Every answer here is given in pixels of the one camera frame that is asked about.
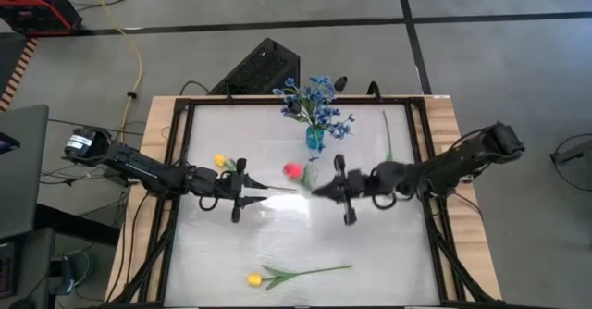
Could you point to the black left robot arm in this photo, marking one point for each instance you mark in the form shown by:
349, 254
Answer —
139, 164

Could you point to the black computer tower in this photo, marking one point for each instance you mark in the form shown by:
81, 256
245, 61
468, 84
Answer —
259, 70

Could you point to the clear glass vase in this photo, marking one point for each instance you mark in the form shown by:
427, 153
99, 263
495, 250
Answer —
315, 175

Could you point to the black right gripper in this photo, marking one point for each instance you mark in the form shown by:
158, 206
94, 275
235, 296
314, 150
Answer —
361, 184

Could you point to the blue and black floor device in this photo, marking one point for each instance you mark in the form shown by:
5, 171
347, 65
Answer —
69, 272

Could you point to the dark mat with striped edge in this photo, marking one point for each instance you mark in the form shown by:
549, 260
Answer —
11, 64

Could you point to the red and black equipment case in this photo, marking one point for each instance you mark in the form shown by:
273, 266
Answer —
32, 8

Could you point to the tablet with blue screen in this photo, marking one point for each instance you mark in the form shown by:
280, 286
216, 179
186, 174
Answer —
7, 143

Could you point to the black cabinet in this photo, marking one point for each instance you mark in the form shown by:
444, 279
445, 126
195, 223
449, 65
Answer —
23, 272

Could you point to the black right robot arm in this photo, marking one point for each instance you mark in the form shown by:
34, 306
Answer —
462, 161

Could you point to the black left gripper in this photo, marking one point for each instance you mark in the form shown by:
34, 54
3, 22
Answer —
226, 185

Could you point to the red artificial tulip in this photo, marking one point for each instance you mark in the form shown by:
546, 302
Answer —
293, 170
389, 157

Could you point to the blue artificial flower bunch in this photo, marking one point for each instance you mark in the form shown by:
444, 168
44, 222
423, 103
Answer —
340, 128
319, 94

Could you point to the blue glass vase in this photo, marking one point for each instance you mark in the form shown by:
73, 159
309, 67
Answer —
314, 138

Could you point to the black metal table frame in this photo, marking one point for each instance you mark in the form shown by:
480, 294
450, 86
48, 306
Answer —
231, 101

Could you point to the yellow artificial tulip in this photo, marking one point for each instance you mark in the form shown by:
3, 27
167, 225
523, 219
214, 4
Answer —
220, 160
254, 280

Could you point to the grey desk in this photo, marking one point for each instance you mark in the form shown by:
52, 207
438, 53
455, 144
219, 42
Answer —
20, 170

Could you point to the grey stand base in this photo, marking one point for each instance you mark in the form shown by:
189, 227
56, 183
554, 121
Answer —
575, 154

